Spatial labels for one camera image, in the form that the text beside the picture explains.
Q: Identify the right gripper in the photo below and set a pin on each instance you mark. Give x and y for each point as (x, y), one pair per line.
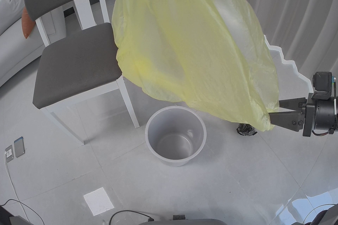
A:
(323, 115)

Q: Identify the yellow plastic bag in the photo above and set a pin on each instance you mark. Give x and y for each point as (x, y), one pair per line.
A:
(184, 42)

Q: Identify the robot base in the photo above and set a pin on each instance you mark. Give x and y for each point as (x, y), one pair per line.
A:
(182, 222)

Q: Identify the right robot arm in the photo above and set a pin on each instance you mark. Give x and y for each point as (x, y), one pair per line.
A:
(327, 216)

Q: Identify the white trash bin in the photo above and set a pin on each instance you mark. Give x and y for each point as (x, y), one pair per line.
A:
(158, 150)

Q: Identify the white wavy-edged table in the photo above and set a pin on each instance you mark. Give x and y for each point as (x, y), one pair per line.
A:
(293, 79)

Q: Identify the crumpled black plastic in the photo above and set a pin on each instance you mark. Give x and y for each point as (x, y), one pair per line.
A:
(246, 130)

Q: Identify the white curtain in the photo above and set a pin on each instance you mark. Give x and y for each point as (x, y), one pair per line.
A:
(295, 2)

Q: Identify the white chair dark grey seat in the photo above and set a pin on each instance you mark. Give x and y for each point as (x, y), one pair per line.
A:
(76, 68)

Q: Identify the orange cushion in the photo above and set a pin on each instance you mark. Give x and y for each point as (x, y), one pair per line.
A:
(27, 23)

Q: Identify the pale grey sofa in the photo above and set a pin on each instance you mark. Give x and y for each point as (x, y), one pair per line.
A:
(13, 52)

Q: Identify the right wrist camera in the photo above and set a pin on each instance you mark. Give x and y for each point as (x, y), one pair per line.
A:
(322, 83)

